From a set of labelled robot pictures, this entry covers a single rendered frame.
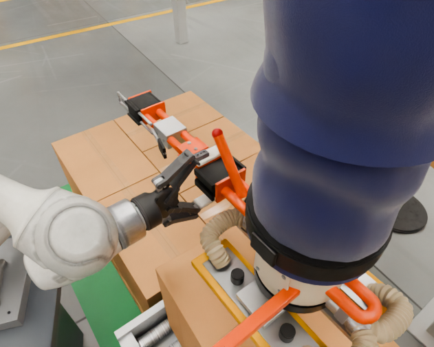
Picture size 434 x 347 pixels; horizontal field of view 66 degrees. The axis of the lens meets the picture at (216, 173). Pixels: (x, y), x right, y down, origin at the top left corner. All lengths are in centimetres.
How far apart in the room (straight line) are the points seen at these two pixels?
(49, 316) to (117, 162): 96
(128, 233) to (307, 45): 48
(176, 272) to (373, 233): 64
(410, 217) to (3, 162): 305
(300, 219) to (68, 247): 29
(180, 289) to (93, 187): 101
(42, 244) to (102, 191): 136
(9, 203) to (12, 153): 269
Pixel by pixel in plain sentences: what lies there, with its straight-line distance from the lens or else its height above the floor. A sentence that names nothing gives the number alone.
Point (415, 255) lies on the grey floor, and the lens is 246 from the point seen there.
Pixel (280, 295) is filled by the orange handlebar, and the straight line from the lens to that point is 60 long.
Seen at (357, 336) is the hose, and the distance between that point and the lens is 67.
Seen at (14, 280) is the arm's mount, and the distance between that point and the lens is 133.
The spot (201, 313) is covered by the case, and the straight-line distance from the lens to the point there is 94.
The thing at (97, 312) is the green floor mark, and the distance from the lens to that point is 207.
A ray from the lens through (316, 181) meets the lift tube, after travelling 39.
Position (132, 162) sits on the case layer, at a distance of 193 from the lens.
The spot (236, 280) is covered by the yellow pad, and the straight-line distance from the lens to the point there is 70.
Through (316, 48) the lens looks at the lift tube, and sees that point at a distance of 29.
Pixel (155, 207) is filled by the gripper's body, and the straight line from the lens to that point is 68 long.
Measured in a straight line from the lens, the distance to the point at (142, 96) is 101.
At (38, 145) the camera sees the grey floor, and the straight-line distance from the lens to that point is 320.
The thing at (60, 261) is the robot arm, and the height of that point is 145.
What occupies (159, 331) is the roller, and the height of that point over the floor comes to 55.
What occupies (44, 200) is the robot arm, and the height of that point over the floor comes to 147.
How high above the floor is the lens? 181
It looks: 45 degrees down
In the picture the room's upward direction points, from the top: straight up
